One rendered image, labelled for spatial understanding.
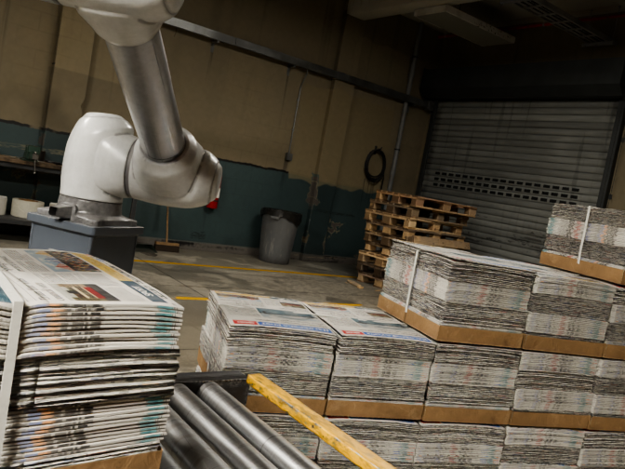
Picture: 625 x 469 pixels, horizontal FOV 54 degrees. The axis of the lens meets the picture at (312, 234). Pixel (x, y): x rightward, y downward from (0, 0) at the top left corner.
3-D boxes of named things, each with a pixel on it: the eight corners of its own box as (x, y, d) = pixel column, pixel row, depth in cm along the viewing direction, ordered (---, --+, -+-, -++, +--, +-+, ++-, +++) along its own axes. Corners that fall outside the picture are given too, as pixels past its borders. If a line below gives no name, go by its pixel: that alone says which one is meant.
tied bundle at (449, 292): (375, 308, 202) (389, 239, 201) (450, 316, 213) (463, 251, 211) (434, 342, 167) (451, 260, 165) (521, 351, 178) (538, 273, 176)
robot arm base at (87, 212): (21, 212, 148) (24, 189, 148) (83, 213, 169) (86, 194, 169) (82, 226, 143) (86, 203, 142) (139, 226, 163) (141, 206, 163)
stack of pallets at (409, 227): (411, 282, 941) (428, 199, 931) (461, 298, 870) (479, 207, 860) (349, 278, 855) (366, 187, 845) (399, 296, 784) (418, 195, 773)
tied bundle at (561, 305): (454, 317, 213) (467, 252, 211) (524, 326, 222) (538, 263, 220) (522, 351, 177) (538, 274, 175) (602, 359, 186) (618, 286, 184)
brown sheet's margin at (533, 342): (456, 315, 213) (458, 303, 213) (525, 324, 222) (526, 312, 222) (524, 349, 177) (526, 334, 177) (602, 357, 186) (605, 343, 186)
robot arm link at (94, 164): (74, 192, 166) (86, 111, 164) (140, 204, 165) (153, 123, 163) (46, 192, 149) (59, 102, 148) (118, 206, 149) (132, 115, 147)
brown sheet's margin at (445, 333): (376, 306, 202) (378, 293, 202) (449, 314, 212) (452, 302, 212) (436, 341, 167) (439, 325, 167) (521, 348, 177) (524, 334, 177)
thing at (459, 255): (392, 241, 200) (392, 237, 200) (464, 252, 210) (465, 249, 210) (453, 261, 166) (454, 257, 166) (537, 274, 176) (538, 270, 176)
